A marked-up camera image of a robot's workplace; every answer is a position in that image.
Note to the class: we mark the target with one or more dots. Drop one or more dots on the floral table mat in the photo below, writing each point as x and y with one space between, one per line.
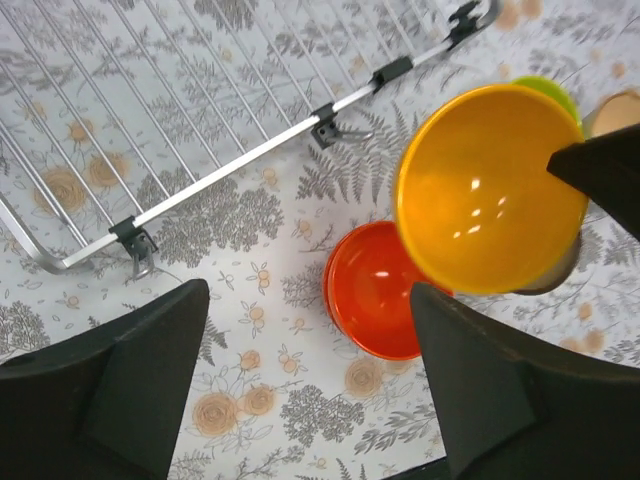
278 392

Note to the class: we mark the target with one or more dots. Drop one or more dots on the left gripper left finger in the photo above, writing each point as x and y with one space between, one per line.
107 403

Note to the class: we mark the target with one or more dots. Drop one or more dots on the metal wire dish rack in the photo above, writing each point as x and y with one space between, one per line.
127 122

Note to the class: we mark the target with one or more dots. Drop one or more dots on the lime green bowl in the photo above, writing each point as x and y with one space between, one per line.
555 92

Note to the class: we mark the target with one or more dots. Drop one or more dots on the orange bowl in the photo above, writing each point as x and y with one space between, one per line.
366 287

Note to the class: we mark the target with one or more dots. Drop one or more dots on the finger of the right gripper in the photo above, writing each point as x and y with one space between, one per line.
606 169

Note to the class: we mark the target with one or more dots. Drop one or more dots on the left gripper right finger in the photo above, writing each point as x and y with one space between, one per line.
512 406

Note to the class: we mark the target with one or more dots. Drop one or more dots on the yellow bowl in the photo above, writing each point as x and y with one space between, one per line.
474 204

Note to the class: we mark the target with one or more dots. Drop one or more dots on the beige bowl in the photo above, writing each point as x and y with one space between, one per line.
613 113

